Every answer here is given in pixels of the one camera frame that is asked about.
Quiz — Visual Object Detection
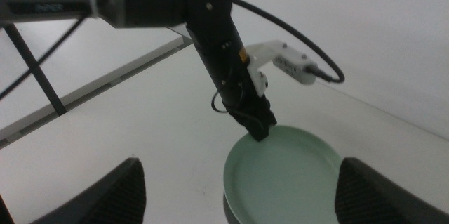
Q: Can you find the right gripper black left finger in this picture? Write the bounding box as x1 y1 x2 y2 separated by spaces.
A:
31 157 147 224

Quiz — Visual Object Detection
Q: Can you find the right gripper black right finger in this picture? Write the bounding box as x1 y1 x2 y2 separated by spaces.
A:
334 157 449 224

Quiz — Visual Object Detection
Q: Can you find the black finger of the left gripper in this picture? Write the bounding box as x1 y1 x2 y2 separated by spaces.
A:
227 99 278 143

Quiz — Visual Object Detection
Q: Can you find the pale green shallow bowl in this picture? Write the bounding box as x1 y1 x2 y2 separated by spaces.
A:
222 124 343 224

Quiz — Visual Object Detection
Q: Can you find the grey shallow bowl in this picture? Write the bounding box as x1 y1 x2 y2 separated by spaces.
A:
222 192 243 224

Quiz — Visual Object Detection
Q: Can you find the black metal stand bar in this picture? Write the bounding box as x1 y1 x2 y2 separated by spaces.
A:
2 23 67 117

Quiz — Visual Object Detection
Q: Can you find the thin black cable loop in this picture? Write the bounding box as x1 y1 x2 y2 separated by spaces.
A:
210 76 245 114

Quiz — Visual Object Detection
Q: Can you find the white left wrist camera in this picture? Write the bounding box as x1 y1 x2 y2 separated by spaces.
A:
244 40 319 98

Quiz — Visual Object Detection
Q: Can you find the thick black camera cable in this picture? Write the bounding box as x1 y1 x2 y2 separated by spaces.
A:
229 0 346 84

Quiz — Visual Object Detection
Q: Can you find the thin black diagonal cable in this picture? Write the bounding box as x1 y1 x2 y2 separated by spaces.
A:
0 15 87 101

